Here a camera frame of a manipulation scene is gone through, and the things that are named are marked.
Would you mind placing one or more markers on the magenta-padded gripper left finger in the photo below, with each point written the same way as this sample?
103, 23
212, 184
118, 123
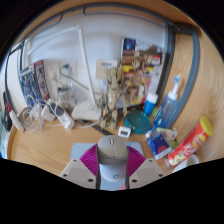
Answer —
75, 170

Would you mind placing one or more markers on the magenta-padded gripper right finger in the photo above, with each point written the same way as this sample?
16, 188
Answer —
150, 170

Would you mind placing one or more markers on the grey computer mouse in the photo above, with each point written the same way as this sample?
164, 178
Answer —
112, 156

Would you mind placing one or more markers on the blue white packet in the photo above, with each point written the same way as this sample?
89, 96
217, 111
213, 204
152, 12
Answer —
159, 145

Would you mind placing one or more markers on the small white clock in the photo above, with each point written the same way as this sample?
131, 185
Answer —
124, 131

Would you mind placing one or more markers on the red yellow snack can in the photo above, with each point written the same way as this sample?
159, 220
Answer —
190, 143

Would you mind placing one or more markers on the teal round tin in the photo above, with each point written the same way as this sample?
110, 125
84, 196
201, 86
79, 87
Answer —
137, 122

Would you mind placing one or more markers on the white desk lamp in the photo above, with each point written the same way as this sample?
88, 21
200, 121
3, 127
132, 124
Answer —
86, 111

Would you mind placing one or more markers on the white charger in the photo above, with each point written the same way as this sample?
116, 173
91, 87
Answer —
48, 114

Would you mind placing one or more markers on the blue spray bottle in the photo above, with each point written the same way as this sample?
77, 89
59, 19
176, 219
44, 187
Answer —
168, 108

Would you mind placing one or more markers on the clear glass cup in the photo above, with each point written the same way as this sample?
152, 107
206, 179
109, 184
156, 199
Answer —
65, 95

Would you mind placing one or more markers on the wooden figurine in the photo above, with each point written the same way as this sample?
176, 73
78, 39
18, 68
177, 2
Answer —
113, 90

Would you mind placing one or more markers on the blue robot model kit box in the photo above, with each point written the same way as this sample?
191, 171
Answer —
30, 83

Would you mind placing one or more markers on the white wall socket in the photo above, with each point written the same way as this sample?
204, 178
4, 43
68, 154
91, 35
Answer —
53, 71

